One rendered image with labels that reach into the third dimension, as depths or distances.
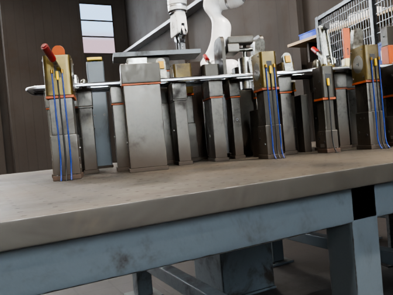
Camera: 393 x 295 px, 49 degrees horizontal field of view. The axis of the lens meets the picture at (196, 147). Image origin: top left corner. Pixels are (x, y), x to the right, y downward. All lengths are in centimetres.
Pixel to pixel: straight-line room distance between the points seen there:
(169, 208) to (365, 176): 43
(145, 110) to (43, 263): 76
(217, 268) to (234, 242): 139
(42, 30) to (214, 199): 1032
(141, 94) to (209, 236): 68
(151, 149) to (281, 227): 61
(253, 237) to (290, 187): 11
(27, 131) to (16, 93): 87
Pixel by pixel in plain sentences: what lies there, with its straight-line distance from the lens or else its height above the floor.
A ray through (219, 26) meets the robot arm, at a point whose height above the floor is 135.
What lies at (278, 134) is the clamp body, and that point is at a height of 78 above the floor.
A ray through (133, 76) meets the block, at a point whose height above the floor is 99.
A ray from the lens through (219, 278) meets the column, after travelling 220.
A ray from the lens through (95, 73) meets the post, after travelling 187.
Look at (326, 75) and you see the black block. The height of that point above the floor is 96.
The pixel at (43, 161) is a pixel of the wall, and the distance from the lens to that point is 1053.
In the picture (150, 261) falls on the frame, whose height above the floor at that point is 59.
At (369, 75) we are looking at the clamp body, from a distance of 156.
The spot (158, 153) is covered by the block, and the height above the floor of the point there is 75.
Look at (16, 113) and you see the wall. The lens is 1052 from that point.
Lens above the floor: 78
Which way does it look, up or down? 1 degrees down
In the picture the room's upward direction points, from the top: 5 degrees counter-clockwise
